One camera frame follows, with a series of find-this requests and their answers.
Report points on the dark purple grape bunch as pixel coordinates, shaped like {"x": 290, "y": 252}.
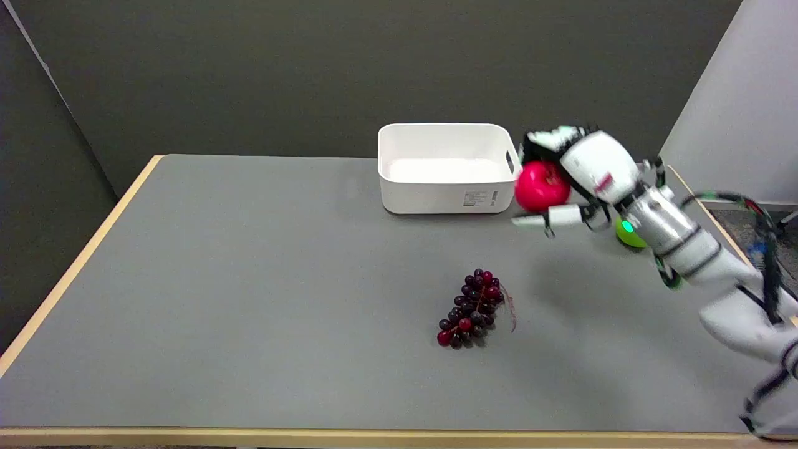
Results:
{"x": 472, "y": 308}

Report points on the white plastic box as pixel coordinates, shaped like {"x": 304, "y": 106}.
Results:
{"x": 446, "y": 168}

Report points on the red apple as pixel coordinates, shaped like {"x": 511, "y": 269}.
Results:
{"x": 540, "y": 186}

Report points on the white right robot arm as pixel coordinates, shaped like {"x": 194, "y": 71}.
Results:
{"x": 704, "y": 262}

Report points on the green round fruit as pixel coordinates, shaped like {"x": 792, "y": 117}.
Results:
{"x": 628, "y": 234}

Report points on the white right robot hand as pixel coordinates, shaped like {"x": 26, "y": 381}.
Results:
{"x": 597, "y": 163}

